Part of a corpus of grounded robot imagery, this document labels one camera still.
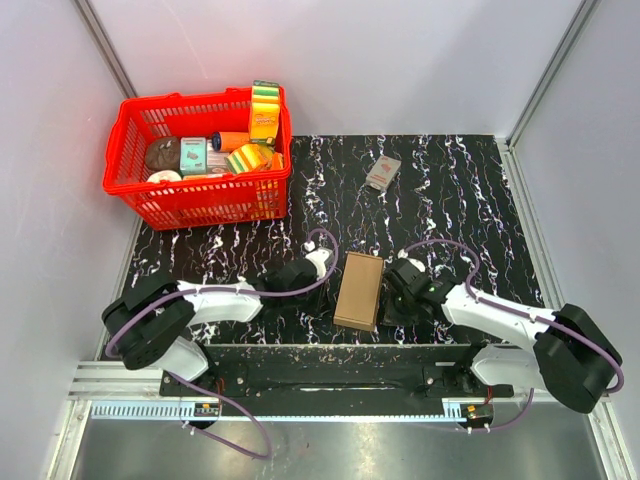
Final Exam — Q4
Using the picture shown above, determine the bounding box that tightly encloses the brown round bread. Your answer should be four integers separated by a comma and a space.
144, 136, 181, 172

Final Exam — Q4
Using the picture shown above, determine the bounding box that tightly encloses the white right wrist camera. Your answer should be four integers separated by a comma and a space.
397, 249, 426, 273

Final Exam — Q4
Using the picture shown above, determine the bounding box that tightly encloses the lying yellow green sponge pack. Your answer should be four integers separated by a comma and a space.
225, 143, 274, 174

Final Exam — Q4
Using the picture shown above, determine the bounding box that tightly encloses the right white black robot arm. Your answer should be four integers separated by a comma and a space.
384, 258, 622, 414

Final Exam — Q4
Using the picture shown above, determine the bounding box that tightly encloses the brown cardboard box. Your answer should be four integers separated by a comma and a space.
333, 252, 384, 332

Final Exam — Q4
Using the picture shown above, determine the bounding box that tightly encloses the pink white flat box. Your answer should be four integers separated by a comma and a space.
206, 139, 229, 174

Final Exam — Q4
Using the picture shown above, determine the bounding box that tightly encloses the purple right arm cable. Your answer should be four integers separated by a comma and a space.
399, 238, 626, 432

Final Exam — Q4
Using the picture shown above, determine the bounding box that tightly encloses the grey card box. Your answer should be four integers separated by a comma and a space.
365, 155, 401, 192

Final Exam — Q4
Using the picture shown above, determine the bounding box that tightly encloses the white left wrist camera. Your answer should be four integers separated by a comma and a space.
303, 240, 334, 279

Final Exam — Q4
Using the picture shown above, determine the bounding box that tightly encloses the white round tape roll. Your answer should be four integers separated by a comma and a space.
147, 170, 182, 184

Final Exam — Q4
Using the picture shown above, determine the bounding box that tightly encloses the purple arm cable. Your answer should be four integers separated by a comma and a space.
104, 228, 340, 460
399, 238, 626, 432

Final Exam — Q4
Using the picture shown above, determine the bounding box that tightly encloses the orange cylinder can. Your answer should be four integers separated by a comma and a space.
211, 131, 250, 153

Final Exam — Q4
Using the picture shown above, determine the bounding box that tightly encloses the orange snack packet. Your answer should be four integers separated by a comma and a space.
270, 152, 284, 171

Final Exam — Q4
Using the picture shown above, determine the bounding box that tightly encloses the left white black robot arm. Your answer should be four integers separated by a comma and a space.
102, 255, 335, 396

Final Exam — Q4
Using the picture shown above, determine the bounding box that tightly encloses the teal small box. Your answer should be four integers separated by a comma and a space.
180, 137, 207, 176

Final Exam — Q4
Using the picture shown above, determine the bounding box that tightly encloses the red plastic shopping basket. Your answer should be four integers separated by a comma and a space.
102, 87, 293, 231

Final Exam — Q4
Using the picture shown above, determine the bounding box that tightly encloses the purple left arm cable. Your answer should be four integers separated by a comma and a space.
104, 228, 340, 460

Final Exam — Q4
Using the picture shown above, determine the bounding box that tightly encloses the tall yellow green sponge pack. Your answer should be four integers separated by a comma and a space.
249, 80, 281, 146

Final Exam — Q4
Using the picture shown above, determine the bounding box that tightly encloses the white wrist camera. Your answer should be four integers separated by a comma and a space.
397, 249, 426, 273
303, 240, 334, 279

